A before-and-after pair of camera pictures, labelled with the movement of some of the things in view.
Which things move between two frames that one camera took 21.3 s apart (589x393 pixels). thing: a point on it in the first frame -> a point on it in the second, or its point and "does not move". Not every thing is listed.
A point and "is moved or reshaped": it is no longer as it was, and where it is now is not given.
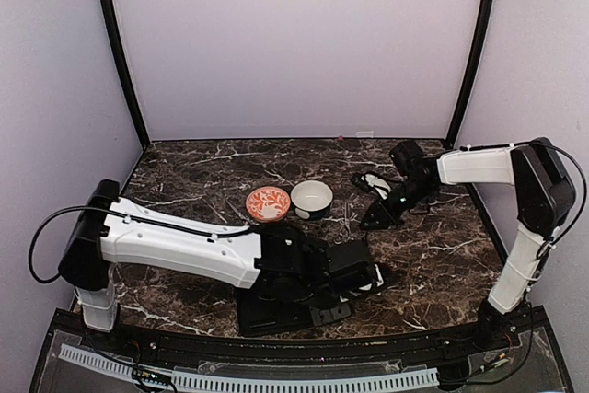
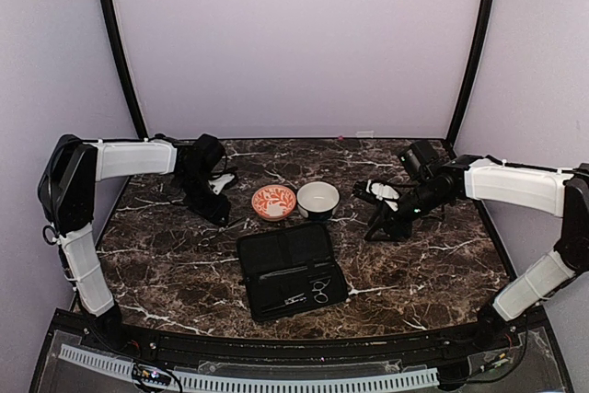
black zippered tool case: (260, 314) is moved or reshaped
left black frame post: (116, 45) does not move
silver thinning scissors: (338, 239) is moved or reshaped
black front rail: (281, 350) does not move
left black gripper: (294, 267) -> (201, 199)
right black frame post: (482, 44) does not move
